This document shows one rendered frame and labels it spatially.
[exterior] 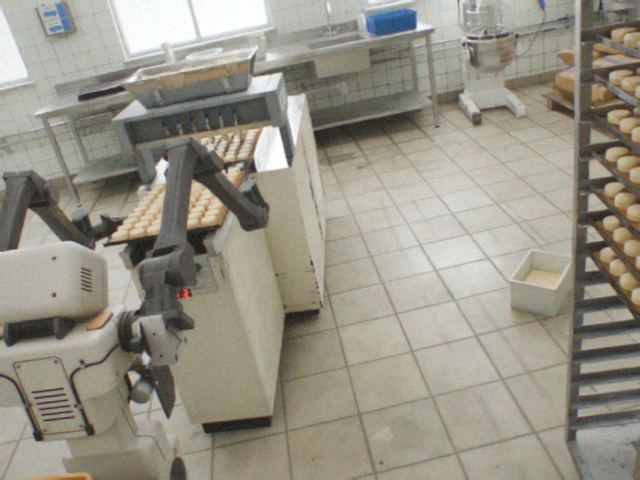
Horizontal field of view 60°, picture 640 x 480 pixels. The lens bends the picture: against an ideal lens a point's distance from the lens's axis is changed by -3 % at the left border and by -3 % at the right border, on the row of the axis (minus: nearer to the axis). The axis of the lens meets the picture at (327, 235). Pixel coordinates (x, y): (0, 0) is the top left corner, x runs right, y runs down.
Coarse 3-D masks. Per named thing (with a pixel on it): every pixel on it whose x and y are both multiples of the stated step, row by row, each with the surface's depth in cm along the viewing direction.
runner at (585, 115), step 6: (624, 102) 128; (588, 108) 129; (594, 108) 129; (600, 108) 129; (606, 108) 129; (612, 108) 129; (618, 108) 129; (624, 108) 129; (630, 108) 129; (582, 114) 130; (588, 114) 130; (600, 114) 129; (606, 114) 129; (582, 120) 130; (588, 120) 129
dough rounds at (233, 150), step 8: (216, 136) 280; (232, 136) 278; (248, 136) 271; (256, 136) 272; (208, 144) 270; (216, 144) 269; (224, 144) 267; (232, 144) 263; (240, 144) 265; (248, 144) 259; (256, 144) 263; (224, 152) 258; (232, 152) 253; (240, 152) 251; (248, 152) 251; (224, 160) 247; (232, 160) 247
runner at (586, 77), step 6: (606, 66) 124; (612, 66) 124; (618, 66) 124; (624, 66) 124; (630, 66) 124; (636, 66) 124; (582, 72) 125; (588, 72) 125; (594, 72) 125; (600, 72) 125; (606, 72) 125; (636, 72) 125; (582, 78) 126; (588, 78) 126; (582, 84) 125; (588, 84) 124; (594, 84) 124
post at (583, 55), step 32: (576, 0) 120; (576, 32) 123; (576, 64) 126; (576, 96) 130; (576, 128) 133; (576, 160) 136; (576, 192) 140; (576, 224) 143; (576, 256) 148; (576, 288) 152; (576, 320) 157
